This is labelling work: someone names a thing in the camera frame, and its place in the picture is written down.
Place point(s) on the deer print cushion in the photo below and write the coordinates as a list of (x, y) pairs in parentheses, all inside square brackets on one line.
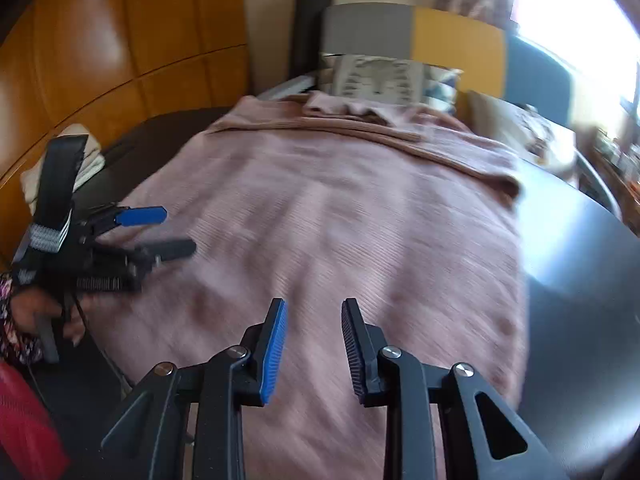
[(515, 125)]

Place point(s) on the pink knitted sweater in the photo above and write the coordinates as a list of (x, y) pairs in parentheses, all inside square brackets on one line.
[(325, 210)]

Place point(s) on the tiger print cushion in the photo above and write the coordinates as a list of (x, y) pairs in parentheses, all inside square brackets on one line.
[(380, 80)]

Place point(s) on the black rolled mat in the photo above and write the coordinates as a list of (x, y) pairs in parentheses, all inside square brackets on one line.
[(307, 30)]

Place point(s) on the red padded cloth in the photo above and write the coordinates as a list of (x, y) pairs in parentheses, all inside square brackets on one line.
[(25, 420)]

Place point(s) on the bright window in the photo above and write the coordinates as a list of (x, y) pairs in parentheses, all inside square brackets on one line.
[(575, 10)]

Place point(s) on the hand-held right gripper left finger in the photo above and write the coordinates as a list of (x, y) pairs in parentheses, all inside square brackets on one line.
[(275, 355)]

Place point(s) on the grey yellow blue sofa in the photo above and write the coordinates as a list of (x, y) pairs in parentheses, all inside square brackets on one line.
[(450, 45)]

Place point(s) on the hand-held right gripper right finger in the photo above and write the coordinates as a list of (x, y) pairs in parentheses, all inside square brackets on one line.
[(356, 355)]

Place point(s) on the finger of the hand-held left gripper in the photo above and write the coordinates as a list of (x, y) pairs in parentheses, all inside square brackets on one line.
[(142, 216), (172, 249)]

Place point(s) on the clutter of small desk items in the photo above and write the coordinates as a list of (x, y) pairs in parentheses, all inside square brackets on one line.
[(615, 160)]

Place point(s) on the folded cream cloth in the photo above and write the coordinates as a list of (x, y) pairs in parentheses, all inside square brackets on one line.
[(90, 157)]

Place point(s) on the person's left hand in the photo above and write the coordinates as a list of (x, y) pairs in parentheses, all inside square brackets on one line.
[(27, 307)]

